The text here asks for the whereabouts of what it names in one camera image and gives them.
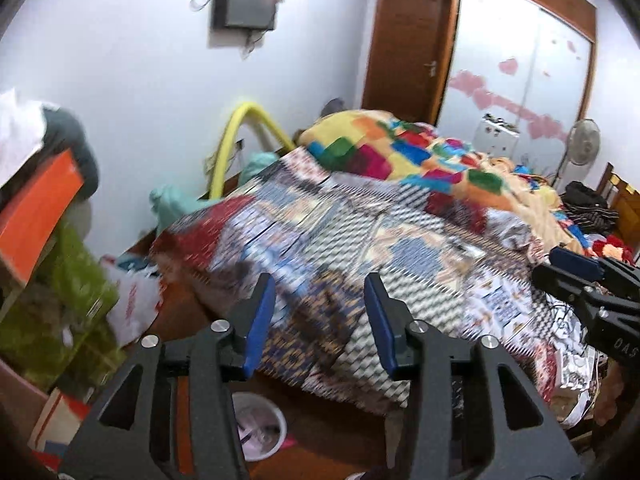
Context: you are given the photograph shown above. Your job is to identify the white boxy appliance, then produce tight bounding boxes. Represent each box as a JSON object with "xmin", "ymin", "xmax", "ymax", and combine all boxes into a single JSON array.
[{"xmin": 472, "ymin": 114, "xmax": 522, "ymax": 162}]

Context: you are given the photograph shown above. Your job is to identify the wooden wardrobe with sliding doors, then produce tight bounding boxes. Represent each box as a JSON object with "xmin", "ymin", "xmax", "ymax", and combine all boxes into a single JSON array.
[{"xmin": 357, "ymin": 0, "xmax": 599, "ymax": 171}]

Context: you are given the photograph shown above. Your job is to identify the black monitor cable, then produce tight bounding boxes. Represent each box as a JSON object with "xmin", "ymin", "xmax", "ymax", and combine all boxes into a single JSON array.
[{"xmin": 241, "ymin": 30, "xmax": 264, "ymax": 59}]

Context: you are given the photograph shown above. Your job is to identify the wooden chair with clothes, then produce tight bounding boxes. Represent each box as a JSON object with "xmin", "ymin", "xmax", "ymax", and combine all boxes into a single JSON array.
[{"xmin": 597, "ymin": 162, "xmax": 640, "ymax": 267}]

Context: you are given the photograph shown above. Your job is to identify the dark grey garment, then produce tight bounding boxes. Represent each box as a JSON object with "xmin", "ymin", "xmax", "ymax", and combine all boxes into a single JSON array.
[{"xmin": 40, "ymin": 104, "xmax": 101, "ymax": 202}]

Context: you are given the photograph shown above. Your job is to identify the red plush toy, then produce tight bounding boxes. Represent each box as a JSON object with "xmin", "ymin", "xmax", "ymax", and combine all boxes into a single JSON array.
[{"xmin": 589, "ymin": 232, "xmax": 637, "ymax": 262}]

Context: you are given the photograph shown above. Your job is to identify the white plastic bag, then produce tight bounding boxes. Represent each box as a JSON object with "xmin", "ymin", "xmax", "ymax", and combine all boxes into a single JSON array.
[{"xmin": 100, "ymin": 255, "xmax": 169, "ymax": 349}]

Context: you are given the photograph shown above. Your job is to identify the colourful patch quilt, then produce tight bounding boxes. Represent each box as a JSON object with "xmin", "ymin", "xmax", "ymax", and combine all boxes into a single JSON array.
[{"xmin": 295, "ymin": 109, "xmax": 587, "ymax": 257}]

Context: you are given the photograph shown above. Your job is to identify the teal plush toy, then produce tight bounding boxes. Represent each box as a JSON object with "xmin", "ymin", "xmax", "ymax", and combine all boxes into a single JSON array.
[{"xmin": 149, "ymin": 151, "xmax": 279, "ymax": 237}]

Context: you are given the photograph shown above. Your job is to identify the small black wall monitor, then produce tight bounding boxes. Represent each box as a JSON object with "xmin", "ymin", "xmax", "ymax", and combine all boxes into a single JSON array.
[{"xmin": 210, "ymin": 0, "xmax": 279, "ymax": 32}]

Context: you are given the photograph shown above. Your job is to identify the group of pink heart stickers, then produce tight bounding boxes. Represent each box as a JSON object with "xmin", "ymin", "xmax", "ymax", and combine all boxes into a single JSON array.
[{"xmin": 449, "ymin": 39, "xmax": 577, "ymax": 142}]

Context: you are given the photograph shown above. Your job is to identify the brown wooden door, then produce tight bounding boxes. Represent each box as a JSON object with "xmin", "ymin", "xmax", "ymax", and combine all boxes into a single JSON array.
[{"xmin": 361, "ymin": 0, "xmax": 458, "ymax": 127}]

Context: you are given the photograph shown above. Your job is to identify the white cloth pile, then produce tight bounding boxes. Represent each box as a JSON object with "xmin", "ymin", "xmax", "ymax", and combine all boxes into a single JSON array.
[{"xmin": 0, "ymin": 89, "xmax": 49, "ymax": 189}]

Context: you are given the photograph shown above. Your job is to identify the orange box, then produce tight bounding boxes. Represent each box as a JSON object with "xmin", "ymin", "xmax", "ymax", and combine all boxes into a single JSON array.
[{"xmin": 0, "ymin": 150, "xmax": 86, "ymax": 284}]

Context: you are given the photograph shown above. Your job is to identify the patchwork checkered bedspread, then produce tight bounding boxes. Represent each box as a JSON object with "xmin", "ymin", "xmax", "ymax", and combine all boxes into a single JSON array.
[{"xmin": 149, "ymin": 147, "xmax": 592, "ymax": 412}]

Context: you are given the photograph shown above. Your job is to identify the yellow foam tube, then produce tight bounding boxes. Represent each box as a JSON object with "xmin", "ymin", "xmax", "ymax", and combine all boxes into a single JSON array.
[{"xmin": 209, "ymin": 101, "xmax": 297, "ymax": 201}]

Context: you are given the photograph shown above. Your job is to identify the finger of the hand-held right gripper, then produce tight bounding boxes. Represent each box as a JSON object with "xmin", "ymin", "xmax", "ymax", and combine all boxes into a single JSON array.
[
  {"xmin": 549, "ymin": 246, "xmax": 640, "ymax": 302},
  {"xmin": 531, "ymin": 264, "xmax": 610, "ymax": 322}
]

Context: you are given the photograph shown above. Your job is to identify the black striped clothing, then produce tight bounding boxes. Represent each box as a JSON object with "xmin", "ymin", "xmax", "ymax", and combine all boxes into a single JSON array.
[{"xmin": 559, "ymin": 181, "xmax": 622, "ymax": 234}]

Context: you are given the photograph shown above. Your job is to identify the white plastic bucket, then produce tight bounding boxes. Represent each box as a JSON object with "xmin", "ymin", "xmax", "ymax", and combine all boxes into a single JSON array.
[{"xmin": 231, "ymin": 392, "xmax": 289, "ymax": 463}]

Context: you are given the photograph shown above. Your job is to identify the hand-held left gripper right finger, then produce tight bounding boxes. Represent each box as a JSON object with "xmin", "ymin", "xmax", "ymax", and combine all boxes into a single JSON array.
[{"xmin": 364, "ymin": 272, "xmax": 586, "ymax": 480}]

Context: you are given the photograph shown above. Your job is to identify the white standing fan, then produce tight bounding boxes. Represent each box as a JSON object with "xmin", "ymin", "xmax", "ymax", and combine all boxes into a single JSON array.
[{"xmin": 554, "ymin": 119, "xmax": 602, "ymax": 192}]

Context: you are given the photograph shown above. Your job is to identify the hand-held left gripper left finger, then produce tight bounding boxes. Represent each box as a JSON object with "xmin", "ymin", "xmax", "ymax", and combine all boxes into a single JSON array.
[{"xmin": 59, "ymin": 272, "xmax": 277, "ymax": 480}]

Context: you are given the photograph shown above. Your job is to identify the green patterned bag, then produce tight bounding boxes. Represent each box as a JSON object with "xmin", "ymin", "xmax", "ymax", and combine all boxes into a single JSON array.
[{"xmin": 0, "ymin": 220, "xmax": 129, "ymax": 394}]

